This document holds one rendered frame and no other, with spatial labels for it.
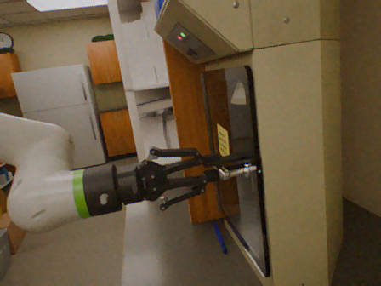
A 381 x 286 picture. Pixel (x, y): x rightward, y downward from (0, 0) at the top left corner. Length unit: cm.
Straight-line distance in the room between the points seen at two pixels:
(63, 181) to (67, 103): 490
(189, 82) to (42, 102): 482
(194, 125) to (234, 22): 42
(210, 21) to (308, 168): 29
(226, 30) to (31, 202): 42
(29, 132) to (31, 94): 495
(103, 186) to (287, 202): 33
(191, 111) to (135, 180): 35
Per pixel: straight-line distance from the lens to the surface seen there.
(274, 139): 50
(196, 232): 88
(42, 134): 64
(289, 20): 50
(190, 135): 83
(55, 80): 547
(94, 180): 54
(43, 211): 57
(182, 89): 82
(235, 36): 47
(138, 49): 185
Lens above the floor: 139
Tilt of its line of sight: 14 degrees down
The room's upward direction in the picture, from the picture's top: 9 degrees counter-clockwise
